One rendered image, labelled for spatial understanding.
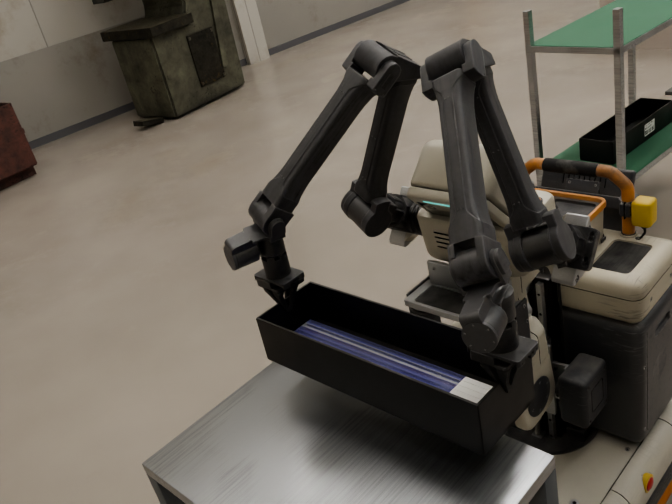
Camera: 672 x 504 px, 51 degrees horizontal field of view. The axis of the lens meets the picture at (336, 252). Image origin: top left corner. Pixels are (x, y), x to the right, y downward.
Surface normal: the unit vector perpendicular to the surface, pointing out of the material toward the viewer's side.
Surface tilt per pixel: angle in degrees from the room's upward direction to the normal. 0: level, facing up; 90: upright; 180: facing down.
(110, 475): 0
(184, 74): 90
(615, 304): 90
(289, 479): 0
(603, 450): 0
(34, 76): 90
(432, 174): 42
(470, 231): 49
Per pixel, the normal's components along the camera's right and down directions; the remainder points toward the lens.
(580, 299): -0.67, 0.47
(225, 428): -0.21, -0.86
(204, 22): 0.79, 0.13
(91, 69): 0.65, 0.23
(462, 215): -0.67, -0.22
